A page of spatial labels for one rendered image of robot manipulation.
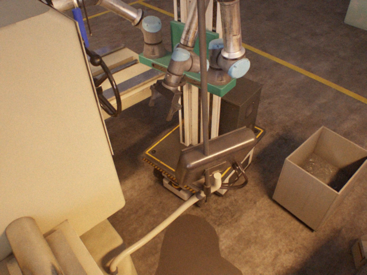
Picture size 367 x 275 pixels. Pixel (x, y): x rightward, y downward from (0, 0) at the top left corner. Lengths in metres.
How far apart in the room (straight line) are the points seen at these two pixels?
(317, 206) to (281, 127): 1.24
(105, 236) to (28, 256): 0.87
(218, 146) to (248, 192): 1.51
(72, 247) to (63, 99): 0.51
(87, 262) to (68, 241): 0.11
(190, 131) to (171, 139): 0.23
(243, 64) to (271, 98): 2.22
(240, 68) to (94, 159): 0.84
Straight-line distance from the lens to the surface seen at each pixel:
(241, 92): 2.23
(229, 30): 1.38
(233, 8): 1.33
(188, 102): 2.21
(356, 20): 6.07
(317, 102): 3.79
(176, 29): 1.88
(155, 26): 1.85
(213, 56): 1.57
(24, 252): 0.97
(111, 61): 3.01
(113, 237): 1.76
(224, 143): 1.17
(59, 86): 0.82
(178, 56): 1.30
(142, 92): 2.53
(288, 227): 2.53
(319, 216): 2.36
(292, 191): 2.35
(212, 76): 1.63
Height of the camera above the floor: 2.13
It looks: 43 degrees down
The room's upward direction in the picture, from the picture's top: 4 degrees counter-clockwise
